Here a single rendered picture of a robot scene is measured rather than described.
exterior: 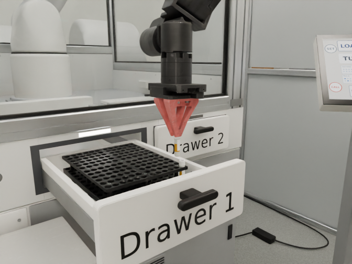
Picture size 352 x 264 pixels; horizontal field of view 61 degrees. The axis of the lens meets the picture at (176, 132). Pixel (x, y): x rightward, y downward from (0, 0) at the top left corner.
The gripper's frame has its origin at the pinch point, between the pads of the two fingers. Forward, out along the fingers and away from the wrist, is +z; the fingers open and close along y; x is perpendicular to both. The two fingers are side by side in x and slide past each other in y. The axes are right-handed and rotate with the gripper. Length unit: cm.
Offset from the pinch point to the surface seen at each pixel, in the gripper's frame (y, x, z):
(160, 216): 10.7, -10.6, 9.8
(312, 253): -35, 125, 93
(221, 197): 10.1, 2.6, 10.4
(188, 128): -22.6, 20.8, 4.9
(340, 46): -12, 82, -21
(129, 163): -8.2, -5.9, 7.3
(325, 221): -44, 155, 86
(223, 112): -25.1, 37.7, 2.0
